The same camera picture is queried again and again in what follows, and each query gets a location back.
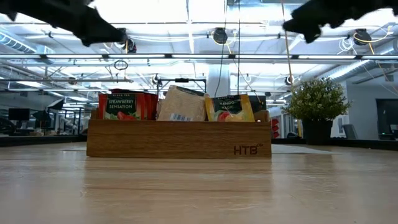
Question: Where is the black computer case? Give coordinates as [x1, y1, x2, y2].
[248, 95, 267, 113]

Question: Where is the orange tea packet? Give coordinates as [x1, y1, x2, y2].
[205, 94, 256, 123]

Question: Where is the dark wall screen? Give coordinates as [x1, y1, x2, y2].
[376, 98, 398, 141]

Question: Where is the potted green plant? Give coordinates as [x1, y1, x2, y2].
[281, 77, 352, 146]

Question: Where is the black ceiling cable reel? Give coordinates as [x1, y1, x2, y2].
[213, 27, 228, 45]
[123, 27, 137, 54]
[354, 27, 373, 46]

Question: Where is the beige vanilla tea packet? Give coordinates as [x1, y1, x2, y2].
[157, 85, 208, 122]

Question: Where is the black cable loop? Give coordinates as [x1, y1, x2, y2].
[113, 59, 129, 71]

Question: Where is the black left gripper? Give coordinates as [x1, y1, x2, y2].
[0, 0, 128, 47]

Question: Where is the black monitor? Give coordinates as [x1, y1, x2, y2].
[8, 108, 31, 121]

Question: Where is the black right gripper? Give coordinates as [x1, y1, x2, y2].
[282, 0, 398, 44]

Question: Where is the black metal frame stand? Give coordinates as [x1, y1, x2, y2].
[156, 78, 207, 94]

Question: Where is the wooden tea organizer box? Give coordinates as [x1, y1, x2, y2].
[86, 109, 272, 159]

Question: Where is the red strawberry tea packet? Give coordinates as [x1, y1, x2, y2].
[98, 91, 146, 121]
[151, 93, 159, 121]
[144, 92, 153, 121]

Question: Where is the black hanging cable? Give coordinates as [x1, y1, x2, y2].
[237, 0, 241, 96]

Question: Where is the red stacked object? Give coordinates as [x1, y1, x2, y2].
[271, 118, 280, 139]

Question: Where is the yellow hanging cable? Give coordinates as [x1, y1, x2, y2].
[281, 0, 295, 94]

